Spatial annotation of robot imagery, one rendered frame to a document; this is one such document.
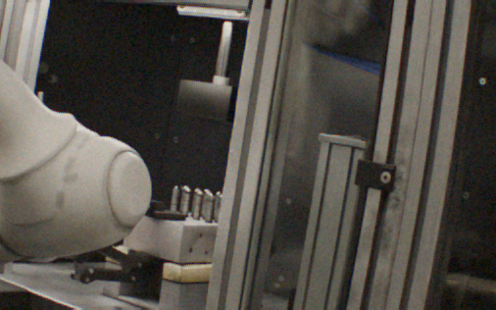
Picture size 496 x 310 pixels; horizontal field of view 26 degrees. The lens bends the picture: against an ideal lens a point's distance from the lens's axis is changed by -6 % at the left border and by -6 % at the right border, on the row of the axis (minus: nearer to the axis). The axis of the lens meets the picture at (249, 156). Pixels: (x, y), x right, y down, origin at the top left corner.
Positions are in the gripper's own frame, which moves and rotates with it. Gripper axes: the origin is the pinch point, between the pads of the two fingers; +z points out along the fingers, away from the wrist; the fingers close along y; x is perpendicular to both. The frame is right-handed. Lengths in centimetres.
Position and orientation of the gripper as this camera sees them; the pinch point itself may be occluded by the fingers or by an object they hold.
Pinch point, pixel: (158, 235)
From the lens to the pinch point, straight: 146.5
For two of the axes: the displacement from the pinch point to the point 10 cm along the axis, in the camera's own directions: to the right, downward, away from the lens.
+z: 5.7, 1.1, 8.1
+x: -8.0, -1.6, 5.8
